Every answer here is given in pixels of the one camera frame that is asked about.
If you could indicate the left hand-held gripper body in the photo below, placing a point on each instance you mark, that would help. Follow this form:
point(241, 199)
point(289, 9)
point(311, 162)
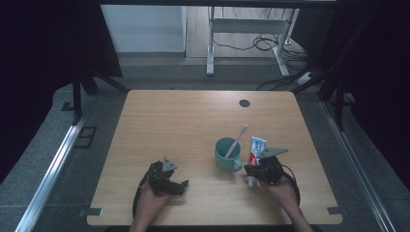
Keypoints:
point(161, 176)

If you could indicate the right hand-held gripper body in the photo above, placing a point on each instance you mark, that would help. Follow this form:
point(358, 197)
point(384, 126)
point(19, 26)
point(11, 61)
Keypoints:
point(270, 167)

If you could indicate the white toothpaste tube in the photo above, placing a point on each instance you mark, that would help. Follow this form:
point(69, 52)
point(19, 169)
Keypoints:
point(257, 149)

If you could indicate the teal cup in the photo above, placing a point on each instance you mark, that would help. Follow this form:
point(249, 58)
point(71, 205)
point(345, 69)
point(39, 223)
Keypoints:
point(227, 159)

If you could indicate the white toothbrush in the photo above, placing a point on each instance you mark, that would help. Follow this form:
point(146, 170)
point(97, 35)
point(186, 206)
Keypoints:
point(239, 138)

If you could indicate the person's right hand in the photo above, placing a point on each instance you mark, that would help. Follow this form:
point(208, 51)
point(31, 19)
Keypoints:
point(281, 192)

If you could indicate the person's left hand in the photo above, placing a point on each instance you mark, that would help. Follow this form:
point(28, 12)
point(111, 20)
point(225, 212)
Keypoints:
point(149, 200)

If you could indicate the black table grommet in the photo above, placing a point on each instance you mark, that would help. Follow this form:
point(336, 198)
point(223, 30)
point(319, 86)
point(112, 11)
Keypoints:
point(244, 103)

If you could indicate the black metal stand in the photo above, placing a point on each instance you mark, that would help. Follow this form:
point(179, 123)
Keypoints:
point(338, 103)
point(77, 100)

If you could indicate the white power strip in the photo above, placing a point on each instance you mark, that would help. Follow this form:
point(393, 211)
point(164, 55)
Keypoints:
point(305, 78)

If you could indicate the dark curtain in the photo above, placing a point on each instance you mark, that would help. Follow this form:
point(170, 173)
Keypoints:
point(48, 64)
point(370, 64)

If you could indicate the black floor frame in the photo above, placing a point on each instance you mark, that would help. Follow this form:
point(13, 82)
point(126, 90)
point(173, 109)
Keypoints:
point(84, 138)

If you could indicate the aluminium rail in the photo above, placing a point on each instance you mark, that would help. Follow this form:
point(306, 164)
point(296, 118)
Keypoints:
point(357, 170)
point(51, 174)

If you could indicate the black floor bracket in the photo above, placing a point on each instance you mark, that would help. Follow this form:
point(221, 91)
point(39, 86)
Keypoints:
point(67, 106)

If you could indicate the white desk frame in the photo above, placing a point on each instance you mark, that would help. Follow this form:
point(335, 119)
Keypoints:
point(248, 25)

